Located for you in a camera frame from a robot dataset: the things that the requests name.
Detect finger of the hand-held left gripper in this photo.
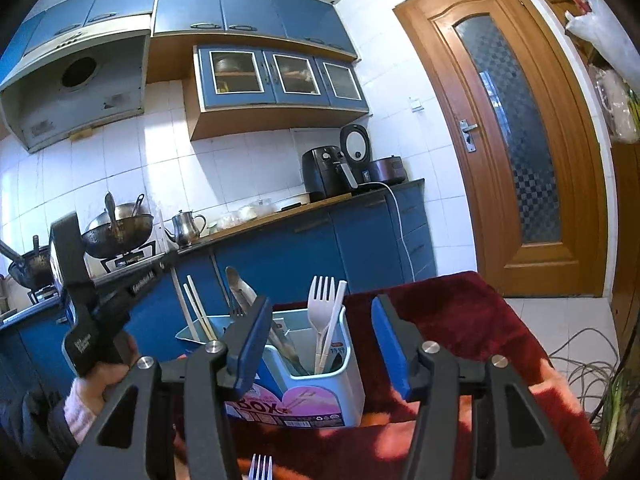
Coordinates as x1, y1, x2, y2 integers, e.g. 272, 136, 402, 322
100, 259, 166, 311

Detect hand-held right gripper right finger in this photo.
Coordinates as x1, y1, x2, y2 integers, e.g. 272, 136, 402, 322
371, 294, 608, 480

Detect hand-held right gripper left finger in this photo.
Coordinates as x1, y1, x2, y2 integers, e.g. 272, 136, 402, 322
62, 296, 273, 480

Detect light blue utensil holder box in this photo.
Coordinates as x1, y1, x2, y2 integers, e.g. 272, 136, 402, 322
175, 305, 364, 429

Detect white plastic fork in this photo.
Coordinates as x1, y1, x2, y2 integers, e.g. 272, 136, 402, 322
307, 275, 337, 373

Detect wide metal fork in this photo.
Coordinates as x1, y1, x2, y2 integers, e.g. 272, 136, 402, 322
249, 454, 274, 480

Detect person's left forearm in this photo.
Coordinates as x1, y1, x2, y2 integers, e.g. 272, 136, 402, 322
0, 377, 101, 480

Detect person's left hand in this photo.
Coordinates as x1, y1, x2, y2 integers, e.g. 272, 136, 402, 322
82, 332, 143, 403

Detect gas stove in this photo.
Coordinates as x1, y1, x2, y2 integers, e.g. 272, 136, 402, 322
25, 240, 167, 306

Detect steel wok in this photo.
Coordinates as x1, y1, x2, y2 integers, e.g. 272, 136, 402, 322
80, 212, 155, 261

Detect metal spatula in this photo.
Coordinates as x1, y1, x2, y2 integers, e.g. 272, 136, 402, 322
104, 191, 126, 241

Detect steel kettle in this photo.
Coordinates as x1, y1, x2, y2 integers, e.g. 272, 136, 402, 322
164, 210, 207, 248

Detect black frying pan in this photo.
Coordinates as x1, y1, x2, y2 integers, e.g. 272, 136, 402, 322
0, 237, 57, 291

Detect red floral blanket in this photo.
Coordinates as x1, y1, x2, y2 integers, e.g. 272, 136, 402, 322
165, 270, 608, 480

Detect blue lower kitchen cabinets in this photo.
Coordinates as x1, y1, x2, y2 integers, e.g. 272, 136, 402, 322
0, 180, 436, 396

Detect blue kitchen cabinets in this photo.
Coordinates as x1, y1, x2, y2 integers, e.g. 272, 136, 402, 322
0, 180, 436, 396
0, 0, 358, 58

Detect clear food container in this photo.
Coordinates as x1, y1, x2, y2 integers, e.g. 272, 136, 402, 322
239, 199, 275, 222

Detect dark brown cooking pot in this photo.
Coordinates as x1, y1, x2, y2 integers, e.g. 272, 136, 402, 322
369, 156, 407, 186

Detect black air fryer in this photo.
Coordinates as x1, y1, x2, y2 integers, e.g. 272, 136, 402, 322
301, 146, 351, 201

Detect grey range hood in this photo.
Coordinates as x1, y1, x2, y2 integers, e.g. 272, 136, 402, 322
0, 14, 152, 155

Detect green onion stalks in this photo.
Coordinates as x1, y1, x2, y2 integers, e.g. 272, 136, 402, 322
600, 370, 637, 461

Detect wooden door with glass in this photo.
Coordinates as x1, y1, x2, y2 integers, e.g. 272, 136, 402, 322
392, 0, 608, 298

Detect wooden side cabinet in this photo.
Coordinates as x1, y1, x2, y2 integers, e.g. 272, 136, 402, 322
607, 140, 640, 346

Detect blue upper kitchen cabinets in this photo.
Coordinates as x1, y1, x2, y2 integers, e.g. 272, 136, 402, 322
0, 0, 358, 58

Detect translucent plastic bag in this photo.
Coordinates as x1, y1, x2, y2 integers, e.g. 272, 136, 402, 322
595, 67, 640, 143

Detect white plastic bag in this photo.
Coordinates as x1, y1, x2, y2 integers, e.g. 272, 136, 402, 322
565, 0, 640, 68

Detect white power cable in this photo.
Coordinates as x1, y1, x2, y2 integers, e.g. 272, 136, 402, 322
370, 182, 417, 286

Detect grey cables on floor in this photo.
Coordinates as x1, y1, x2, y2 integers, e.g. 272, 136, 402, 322
547, 327, 626, 426

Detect metal door handle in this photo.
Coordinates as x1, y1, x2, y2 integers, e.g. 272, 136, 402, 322
459, 119, 479, 153

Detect glass door wall cabinet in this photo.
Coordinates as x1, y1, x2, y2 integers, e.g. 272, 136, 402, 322
182, 44, 371, 141

